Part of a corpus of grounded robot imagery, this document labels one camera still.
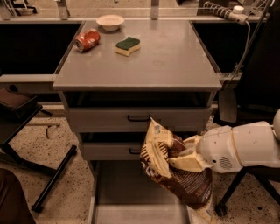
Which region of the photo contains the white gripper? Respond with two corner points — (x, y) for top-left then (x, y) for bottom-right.
(169, 126), (242, 173)

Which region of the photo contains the grey drawer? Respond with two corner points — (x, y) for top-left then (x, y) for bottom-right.
(66, 108), (212, 133)
(87, 160), (191, 224)
(79, 143), (142, 160)

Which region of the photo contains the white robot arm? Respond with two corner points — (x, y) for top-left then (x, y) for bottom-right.
(169, 110), (280, 173)

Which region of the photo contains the top grey drawer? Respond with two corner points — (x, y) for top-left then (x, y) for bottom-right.
(66, 108), (212, 133)

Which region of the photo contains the black office chair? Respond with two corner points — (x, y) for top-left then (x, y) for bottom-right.
(213, 0), (280, 216)

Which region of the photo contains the green yellow sponge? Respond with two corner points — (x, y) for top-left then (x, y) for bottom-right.
(115, 37), (140, 57)

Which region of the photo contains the middle grey drawer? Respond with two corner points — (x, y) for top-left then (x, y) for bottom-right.
(79, 143), (142, 160)

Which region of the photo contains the white bowl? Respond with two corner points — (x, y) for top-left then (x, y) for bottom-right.
(96, 15), (124, 32)

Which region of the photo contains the bottom grey drawer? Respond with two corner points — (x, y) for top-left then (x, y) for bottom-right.
(87, 160), (191, 224)

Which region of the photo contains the grey drawer cabinet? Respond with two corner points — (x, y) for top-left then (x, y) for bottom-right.
(52, 18), (223, 224)

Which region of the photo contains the crushed red soda can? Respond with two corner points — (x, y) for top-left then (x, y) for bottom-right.
(75, 28), (101, 52)

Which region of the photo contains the black stand with tray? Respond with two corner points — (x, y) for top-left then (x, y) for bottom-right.
(0, 85), (77, 213)

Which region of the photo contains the brown chip bag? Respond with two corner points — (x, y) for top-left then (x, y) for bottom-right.
(140, 120), (216, 224)

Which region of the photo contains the white power strip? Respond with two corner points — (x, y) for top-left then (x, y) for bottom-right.
(203, 1), (249, 25)

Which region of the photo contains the brown object bottom left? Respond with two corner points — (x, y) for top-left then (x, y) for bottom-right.
(0, 168), (36, 224)

